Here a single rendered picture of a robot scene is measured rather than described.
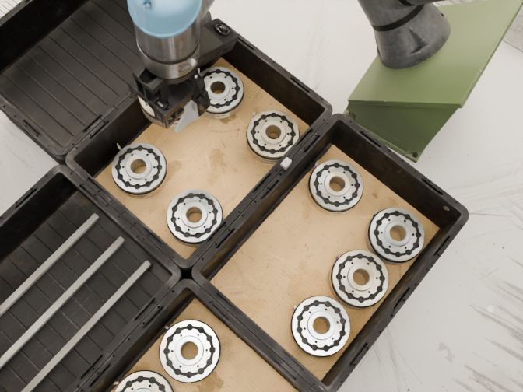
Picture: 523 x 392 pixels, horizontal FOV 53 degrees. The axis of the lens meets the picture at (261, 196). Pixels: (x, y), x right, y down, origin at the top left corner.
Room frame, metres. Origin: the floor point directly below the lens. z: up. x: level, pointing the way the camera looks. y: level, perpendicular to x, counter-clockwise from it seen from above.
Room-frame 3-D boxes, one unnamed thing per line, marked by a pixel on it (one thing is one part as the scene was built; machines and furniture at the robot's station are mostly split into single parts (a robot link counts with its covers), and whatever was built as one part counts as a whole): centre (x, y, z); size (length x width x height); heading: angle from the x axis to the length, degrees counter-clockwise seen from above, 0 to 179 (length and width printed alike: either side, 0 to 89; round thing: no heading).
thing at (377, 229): (0.25, -0.25, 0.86); 0.10 x 0.10 x 0.01
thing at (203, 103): (0.37, 0.11, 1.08); 0.05 x 0.02 x 0.09; 54
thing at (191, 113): (0.36, 0.13, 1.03); 0.06 x 0.03 x 0.09; 144
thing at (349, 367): (0.20, -0.13, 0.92); 0.40 x 0.30 x 0.02; 144
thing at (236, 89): (0.51, 0.10, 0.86); 0.10 x 0.10 x 0.01
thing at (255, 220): (0.20, -0.13, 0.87); 0.40 x 0.30 x 0.11; 144
